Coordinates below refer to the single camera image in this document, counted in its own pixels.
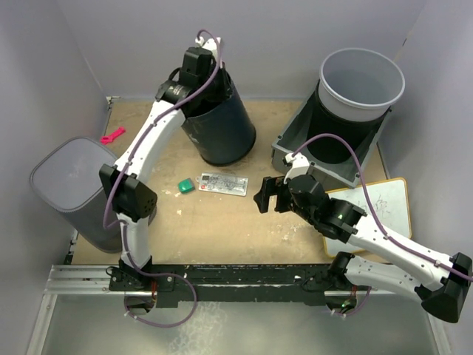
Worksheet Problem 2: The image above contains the dark blue cylindrical bin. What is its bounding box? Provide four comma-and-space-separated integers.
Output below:
182, 80, 256, 166

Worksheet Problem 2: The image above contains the grey ribbed laundry basket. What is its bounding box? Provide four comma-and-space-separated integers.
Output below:
29, 135, 158, 254

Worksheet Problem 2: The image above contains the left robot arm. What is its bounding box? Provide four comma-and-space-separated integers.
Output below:
99, 38, 231, 291

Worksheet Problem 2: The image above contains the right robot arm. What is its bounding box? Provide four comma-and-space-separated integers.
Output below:
253, 175, 472, 323

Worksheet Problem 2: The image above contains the clear plastic label card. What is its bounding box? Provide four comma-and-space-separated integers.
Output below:
197, 172, 248, 197

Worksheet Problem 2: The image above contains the grey rectangular plastic crate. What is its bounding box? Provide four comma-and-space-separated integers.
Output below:
271, 87, 392, 190

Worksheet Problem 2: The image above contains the green small box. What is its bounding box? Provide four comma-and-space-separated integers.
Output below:
177, 178, 195, 194

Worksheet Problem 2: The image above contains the pink plastic clip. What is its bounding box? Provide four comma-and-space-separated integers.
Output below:
100, 126, 126, 145

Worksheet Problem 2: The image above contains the light grey plastic bucket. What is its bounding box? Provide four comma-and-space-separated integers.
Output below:
318, 48, 406, 122

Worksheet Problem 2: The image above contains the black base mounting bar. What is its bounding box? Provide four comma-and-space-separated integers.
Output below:
106, 264, 367, 308

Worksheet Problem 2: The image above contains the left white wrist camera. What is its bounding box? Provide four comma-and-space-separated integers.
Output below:
195, 35, 221, 56

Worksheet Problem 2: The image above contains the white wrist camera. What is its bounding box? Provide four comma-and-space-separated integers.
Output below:
195, 35, 221, 56
283, 152, 310, 184

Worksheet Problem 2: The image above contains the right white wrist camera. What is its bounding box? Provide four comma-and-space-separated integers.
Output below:
283, 152, 310, 184

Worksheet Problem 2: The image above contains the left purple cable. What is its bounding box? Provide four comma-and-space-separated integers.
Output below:
102, 29, 225, 328

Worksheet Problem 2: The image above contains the small whiteboard with yellow frame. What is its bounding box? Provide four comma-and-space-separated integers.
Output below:
328, 177, 412, 238

